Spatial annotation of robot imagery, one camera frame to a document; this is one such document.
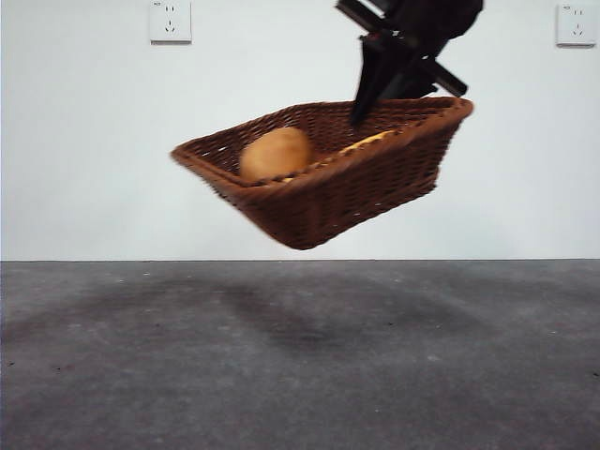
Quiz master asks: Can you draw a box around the white wall socket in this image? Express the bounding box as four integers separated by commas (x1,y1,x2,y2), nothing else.
149,1,192,46
556,4,597,48

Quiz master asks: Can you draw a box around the brown potato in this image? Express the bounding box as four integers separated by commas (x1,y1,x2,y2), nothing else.
239,126,314,183

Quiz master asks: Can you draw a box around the yellow corn cob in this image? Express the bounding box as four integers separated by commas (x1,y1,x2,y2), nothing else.
279,129,400,183

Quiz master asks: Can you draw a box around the brown wicker basket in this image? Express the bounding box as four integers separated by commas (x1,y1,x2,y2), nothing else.
169,96,475,251

